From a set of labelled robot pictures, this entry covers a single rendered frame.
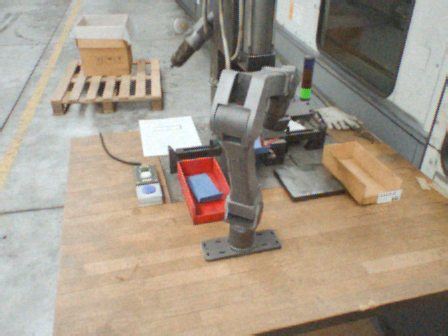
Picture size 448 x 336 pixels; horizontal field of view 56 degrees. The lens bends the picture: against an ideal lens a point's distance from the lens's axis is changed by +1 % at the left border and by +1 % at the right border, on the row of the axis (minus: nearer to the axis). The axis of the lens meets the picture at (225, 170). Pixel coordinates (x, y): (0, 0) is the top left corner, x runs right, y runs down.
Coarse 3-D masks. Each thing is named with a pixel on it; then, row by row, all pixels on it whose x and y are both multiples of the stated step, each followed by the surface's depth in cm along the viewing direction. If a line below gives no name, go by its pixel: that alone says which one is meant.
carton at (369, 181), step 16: (336, 144) 138; (352, 144) 139; (336, 160) 130; (352, 160) 142; (368, 160) 134; (336, 176) 132; (352, 176) 122; (368, 176) 133; (384, 176) 127; (352, 192) 124; (368, 192) 125; (384, 192) 126; (400, 192) 122
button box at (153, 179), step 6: (102, 138) 153; (102, 144) 149; (114, 156) 141; (126, 162) 138; (132, 162) 138; (138, 162) 137; (138, 168) 131; (150, 168) 131; (138, 174) 128; (156, 174) 128; (138, 180) 125; (144, 180) 125; (150, 180) 125; (156, 180) 125
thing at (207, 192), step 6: (204, 174) 132; (192, 180) 129; (198, 180) 129; (204, 180) 129; (210, 180) 129; (192, 186) 126; (198, 186) 126; (204, 186) 126; (210, 186) 127; (198, 192) 124; (204, 192) 124; (210, 192) 124; (216, 192) 124; (222, 192) 120; (198, 198) 121; (204, 198) 118; (210, 198) 120; (216, 198) 121
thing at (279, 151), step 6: (222, 150) 137; (276, 150) 136; (282, 150) 137; (222, 156) 138; (264, 156) 138; (276, 156) 137; (282, 156) 138; (222, 162) 140; (264, 162) 139; (270, 162) 138; (276, 162) 139; (282, 162) 139
